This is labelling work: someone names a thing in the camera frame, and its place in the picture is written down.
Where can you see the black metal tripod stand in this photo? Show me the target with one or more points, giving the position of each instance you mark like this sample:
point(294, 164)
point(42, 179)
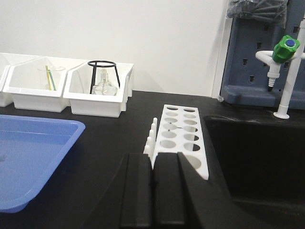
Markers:
point(97, 65)

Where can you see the right white storage bin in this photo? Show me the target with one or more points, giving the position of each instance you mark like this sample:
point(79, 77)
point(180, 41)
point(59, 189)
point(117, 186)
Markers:
point(77, 91)

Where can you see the middle white storage bin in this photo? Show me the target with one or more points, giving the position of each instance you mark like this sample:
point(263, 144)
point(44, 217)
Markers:
point(25, 85)

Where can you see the beaker with coloured spoons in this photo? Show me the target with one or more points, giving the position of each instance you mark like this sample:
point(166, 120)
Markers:
point(51, 76)

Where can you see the glass alcohol lamp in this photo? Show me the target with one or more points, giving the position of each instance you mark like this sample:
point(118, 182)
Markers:
point(105, 87)

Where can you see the blue plastic tray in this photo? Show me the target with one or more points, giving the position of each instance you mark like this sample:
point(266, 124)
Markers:
point(31, 148)

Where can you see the blue-grey pegboard drying rack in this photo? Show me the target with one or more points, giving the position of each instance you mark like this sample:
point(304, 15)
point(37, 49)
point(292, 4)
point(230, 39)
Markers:
point(245, 80)

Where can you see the black lab sink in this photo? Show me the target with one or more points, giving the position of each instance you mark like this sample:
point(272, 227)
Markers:
point(264, 169)

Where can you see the plastic bag of pegs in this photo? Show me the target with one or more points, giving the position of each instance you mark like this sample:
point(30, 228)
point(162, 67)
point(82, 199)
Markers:
point(268, 11)

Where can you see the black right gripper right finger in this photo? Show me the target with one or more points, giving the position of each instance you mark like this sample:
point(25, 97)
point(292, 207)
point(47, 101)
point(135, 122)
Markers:
point(184, 200)

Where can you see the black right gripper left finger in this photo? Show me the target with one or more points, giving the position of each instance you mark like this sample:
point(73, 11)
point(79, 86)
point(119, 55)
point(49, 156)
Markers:
point(136, 211)

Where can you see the left white storage bin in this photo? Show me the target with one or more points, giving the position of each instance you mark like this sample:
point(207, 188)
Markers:
point(7, 60)

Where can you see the white test tube rack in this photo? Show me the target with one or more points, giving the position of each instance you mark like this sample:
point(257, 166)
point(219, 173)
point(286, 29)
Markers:
point(178, 130)

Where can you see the white storage bin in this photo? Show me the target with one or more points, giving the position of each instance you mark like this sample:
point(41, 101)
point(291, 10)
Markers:
point(7, 60)
point(25, 85)
point(77, 91)

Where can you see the white lab faucet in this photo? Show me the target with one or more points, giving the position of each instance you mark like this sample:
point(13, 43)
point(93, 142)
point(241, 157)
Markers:
point(287, 49)

